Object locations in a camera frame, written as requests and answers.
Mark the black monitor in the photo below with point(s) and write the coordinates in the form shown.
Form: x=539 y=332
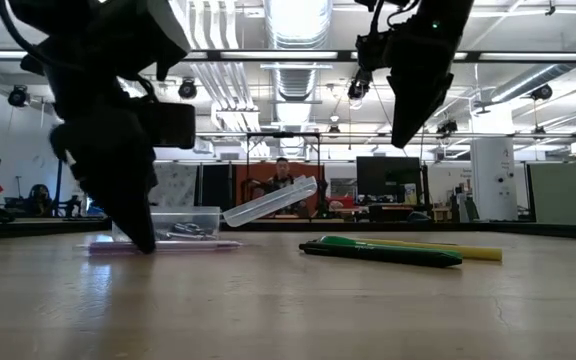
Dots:
x=388 y=180

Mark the yellow highlighter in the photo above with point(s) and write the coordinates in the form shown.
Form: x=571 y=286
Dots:
x=483 y=253

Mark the black stand frame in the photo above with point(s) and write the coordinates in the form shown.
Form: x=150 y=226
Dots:
x=283 y=134

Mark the translucent purple pen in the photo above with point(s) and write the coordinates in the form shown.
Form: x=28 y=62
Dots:
x=193 y=245

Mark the black overhead frame bar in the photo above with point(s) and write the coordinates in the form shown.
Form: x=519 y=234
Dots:
x=203 y=55

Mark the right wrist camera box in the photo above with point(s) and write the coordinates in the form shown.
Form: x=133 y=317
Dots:
x=373 y=50

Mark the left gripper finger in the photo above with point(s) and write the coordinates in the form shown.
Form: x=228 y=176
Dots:
x=123 y=200

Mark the orange wall panel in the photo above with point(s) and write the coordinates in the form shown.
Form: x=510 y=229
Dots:
x=253 y=172

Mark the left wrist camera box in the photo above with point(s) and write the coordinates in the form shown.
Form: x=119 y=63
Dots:
x=168 y=125

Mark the silver pen with grey grip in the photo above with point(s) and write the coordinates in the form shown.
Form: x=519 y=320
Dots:
x=188 y=231

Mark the black marker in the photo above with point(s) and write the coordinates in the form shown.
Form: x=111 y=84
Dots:
x=378 y=255

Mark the black table edge rail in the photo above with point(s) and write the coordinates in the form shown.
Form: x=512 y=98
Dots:
x=418 y=227

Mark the black ceiling spotlight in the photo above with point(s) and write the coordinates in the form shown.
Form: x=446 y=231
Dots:
x=447 y=127
x=358 y=90
x=540 y=93
x=18 y=96
x=187 y=90

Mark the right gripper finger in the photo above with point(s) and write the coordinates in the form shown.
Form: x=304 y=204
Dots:
x=415 y=105

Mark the clear plastic supply box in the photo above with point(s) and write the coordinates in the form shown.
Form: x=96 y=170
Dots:
x=268 y=202

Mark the person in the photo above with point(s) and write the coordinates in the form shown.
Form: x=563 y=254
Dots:
x=282 y=172

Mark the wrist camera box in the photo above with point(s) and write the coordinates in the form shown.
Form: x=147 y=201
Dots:
x=168 y=125
x=373 y=50

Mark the grey-green partition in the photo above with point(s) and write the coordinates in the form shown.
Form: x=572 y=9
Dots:
x=563 y=192

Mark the white column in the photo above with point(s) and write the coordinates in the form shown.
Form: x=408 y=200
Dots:
x=493 y=180

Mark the silver ceiling duct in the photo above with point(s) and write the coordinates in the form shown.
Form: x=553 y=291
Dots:
x=295 y=30

